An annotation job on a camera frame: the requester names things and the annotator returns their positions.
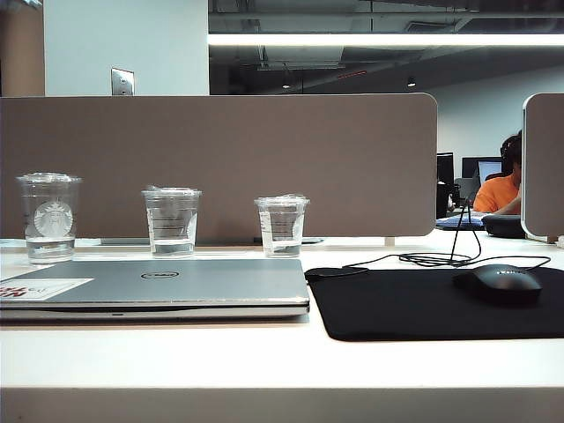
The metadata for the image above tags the medium clear plastic cup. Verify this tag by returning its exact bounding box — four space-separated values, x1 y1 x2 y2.
140 184 204 259

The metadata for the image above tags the small clear plastic cup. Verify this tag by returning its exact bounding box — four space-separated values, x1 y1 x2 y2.
253 192 310 259

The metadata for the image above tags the silver Dell laptop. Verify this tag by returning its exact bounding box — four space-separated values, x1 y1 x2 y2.
0 257 312 323

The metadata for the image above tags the large clear logo plastic cup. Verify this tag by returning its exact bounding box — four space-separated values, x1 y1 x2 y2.
15 172 84 266

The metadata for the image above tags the wide brown desk divider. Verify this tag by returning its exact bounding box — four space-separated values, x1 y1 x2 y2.
0 92 440 241

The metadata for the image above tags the black mouse pad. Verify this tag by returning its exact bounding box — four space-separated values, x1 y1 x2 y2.
303 265 564 343

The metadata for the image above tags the black background monitor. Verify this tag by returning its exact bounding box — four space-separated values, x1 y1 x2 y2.
437 152 455 187

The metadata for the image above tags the blue cloth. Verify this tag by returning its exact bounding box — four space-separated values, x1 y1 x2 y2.
435 213 486 232

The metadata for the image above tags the ceiling light strip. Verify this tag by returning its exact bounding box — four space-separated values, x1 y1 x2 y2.
207 33 564 47

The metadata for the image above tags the lit background monitor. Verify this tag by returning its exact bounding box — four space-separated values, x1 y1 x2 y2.
477 159 504 184

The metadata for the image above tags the person in orange shirt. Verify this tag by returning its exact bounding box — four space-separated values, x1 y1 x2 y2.
471 130 523 216

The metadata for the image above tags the black zip case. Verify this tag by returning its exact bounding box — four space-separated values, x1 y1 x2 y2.
480 212 528 239

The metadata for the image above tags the black computer mouse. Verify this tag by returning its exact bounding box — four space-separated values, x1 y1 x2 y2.
452 263 544 305

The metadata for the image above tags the narrow brown desk divider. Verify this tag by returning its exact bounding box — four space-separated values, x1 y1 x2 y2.
521 92 564 243

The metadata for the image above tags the black mouse cable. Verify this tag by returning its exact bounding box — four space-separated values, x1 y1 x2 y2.
303 197 553 279

